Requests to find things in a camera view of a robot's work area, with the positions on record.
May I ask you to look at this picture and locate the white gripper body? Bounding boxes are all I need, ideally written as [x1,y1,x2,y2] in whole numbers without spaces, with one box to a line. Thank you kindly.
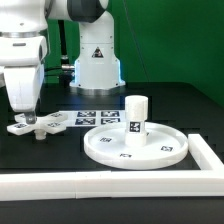
[4,64,44,112]

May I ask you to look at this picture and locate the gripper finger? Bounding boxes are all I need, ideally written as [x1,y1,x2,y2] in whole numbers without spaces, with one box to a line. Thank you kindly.
[24,111,36,124]

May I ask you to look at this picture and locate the white cross-shaped table base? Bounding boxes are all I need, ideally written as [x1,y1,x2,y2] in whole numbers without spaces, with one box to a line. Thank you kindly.
[7,112,68,140]

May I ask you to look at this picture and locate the white round table top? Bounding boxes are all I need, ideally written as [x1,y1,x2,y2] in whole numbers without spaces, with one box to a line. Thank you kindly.
[84,122,188,170]

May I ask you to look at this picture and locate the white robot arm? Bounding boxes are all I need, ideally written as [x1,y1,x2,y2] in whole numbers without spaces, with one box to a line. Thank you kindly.
[0,0,125,124]

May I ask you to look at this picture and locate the white marker sheet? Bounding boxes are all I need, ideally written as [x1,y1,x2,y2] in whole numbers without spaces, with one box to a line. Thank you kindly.
[64,110,125,127]

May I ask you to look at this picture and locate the white L-shaped fence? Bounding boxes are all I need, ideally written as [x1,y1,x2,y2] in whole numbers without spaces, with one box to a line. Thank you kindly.
[0,134,224,201]

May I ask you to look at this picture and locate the black cables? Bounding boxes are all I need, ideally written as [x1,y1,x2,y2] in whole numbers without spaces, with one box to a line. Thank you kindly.
[43,65,76,81]

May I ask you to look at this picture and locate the black camera stand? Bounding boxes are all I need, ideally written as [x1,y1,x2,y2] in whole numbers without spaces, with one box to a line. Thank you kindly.
[58,20,74,86]

